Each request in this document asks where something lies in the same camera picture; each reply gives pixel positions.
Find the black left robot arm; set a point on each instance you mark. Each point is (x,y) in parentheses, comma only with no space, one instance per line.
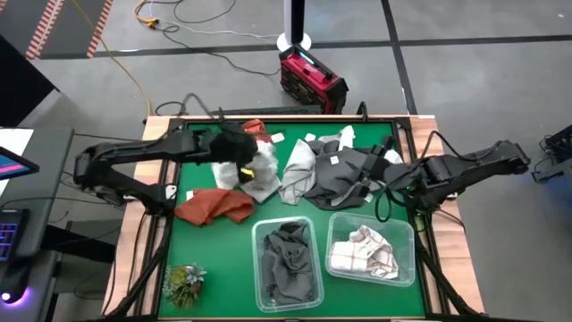
(147,149)

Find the gray desk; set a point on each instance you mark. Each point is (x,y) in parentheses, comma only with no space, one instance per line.
(49,179)

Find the small succulent plant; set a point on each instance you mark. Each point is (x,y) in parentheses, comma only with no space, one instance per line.
(183,286)

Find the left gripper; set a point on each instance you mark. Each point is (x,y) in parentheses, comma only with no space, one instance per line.
(232,145)

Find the green table mat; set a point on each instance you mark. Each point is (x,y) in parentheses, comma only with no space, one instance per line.
(214,277)

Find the large black panel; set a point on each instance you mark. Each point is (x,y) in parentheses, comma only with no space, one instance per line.
(18,89)

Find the white tower fan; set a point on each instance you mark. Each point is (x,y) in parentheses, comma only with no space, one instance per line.
(291,22)

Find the tilted computer monitor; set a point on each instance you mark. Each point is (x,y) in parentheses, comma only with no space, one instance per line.
(13,164)

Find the narrow clear plastic bin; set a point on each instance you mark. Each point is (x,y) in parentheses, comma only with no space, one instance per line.
(256,268)

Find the orange towel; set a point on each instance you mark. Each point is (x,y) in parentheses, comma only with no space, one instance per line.
(254,126)
(214,205)

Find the dark gray checked towel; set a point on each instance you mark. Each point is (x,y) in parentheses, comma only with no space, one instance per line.
(286,264)

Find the backlit computer keyboard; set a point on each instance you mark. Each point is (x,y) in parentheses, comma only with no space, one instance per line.
(11,232)

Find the black computer mouse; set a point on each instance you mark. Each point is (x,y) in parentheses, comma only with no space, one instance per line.
(13,282)

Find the wide clear plastic bin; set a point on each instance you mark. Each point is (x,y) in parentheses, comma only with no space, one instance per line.
(402,250)

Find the black frame clamp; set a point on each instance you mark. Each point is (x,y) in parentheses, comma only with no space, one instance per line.
(363,112)
(221,115)

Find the red and black toolbox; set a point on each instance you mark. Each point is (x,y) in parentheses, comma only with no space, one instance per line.
(313,80)

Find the dark gray plain towel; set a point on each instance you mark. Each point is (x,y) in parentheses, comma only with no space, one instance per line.
(339,179)

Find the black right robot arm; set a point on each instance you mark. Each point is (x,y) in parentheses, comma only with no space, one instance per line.
(469,167)

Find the yellow gripper tag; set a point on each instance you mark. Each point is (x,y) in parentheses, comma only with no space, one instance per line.
(247,172)

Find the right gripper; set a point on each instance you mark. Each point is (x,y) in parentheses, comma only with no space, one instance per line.
(377,163)

